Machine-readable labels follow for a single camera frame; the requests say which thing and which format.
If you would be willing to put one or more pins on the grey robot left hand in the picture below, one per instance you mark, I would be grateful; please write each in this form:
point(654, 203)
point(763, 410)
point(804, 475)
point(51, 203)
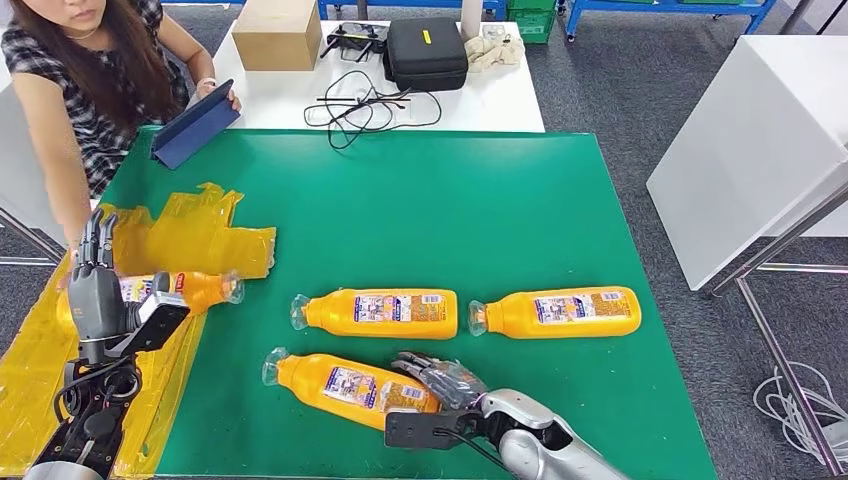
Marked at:
point(99, 305)

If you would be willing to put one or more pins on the person's left hand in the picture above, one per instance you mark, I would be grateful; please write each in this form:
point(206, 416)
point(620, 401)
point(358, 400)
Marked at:
point(217, 91)

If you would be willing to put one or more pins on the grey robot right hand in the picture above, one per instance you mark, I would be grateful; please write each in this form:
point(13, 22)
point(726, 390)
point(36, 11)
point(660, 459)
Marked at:
point(450, 387)

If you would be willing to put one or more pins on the tablet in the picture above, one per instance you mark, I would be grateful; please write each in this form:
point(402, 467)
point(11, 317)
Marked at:
point(197, 129)

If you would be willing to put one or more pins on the orange detergent bottle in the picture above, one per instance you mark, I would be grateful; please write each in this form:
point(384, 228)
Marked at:
point(205, 291)
point(305, 378)
point(510, 318)
point(334, 314)

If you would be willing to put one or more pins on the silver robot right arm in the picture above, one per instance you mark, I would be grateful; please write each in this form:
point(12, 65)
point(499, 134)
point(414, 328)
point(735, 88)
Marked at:
point(550, 457)

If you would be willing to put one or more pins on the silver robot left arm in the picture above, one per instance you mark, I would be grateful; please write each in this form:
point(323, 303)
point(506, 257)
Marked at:
point(99, 411)

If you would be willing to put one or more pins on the brown cardboard box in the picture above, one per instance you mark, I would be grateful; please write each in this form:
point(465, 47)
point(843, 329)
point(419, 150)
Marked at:
point(277, 36)

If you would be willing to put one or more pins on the yellow taped cardboard sheet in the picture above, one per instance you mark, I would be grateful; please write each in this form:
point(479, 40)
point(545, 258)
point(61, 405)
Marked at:
point(185, 238)

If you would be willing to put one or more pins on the person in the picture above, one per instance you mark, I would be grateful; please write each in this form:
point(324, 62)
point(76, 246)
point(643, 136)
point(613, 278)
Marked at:
point(86, 79)

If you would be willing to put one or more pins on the black device with antennas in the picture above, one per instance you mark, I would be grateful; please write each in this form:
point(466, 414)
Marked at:
point(354, 38)

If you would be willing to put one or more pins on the white table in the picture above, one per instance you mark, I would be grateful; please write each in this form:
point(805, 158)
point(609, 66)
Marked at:
point(23, 172)
point(477, 106)
point(762, 152)

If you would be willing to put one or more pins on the green table mat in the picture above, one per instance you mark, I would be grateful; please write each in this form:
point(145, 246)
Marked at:
point(397, 218)

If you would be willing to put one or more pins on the black zip case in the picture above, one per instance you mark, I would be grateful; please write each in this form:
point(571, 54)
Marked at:
point(425, 60)

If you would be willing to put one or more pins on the beige cardboard tube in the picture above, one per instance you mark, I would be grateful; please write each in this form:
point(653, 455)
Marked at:
point(470, 20)

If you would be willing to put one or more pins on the beige cloth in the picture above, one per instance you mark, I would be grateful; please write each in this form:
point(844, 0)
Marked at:
point(493, 52)

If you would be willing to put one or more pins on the green plastic crate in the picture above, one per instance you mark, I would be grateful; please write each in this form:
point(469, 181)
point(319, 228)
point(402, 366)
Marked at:
point(532, 23)

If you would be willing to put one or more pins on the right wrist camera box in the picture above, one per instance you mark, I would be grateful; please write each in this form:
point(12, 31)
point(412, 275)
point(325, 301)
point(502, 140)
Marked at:
point(417, 430)

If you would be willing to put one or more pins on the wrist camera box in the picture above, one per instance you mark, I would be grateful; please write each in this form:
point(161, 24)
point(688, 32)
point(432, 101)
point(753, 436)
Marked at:
point(162, 306)
point(417, 430)

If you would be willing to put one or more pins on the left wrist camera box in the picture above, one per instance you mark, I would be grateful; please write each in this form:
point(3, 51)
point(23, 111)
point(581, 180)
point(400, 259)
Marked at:
point(162, 306)

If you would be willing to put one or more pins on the blue metal rack frame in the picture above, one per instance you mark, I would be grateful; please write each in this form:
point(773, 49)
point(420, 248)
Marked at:
point(322, 8)
point(572, 26)

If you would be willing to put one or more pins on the steel table leg frame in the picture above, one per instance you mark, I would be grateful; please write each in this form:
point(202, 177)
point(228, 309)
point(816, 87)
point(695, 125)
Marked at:
point(782, 242)

